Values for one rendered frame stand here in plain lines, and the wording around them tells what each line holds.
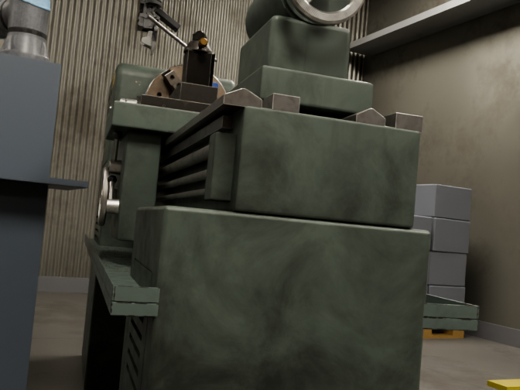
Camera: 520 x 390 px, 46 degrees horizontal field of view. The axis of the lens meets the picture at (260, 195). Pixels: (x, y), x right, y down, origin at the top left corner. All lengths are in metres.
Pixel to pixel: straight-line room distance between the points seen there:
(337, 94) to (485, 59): 4.19
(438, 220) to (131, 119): 3.29
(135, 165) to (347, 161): 0.66
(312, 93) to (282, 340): 0.40
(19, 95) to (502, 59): 3.86
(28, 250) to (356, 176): 1.21
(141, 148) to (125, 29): 4.08
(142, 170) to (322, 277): 0.67
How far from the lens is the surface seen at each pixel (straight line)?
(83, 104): 5.33
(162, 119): 1.48
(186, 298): 0.90
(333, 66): 1.09
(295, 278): 0.94
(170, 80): 2.26
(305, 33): 1.09
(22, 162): 1.94
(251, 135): 0.92
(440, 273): 4.54
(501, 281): 4.78
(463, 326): 1.09
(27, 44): 2.02
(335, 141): 0.96
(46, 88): 1.97
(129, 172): 1.49
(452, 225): 4.58
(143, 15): 2.58
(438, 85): 5.53
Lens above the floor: 0.66
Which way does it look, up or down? 3 degrees up
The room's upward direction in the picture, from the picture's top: 5 degrees clockwise
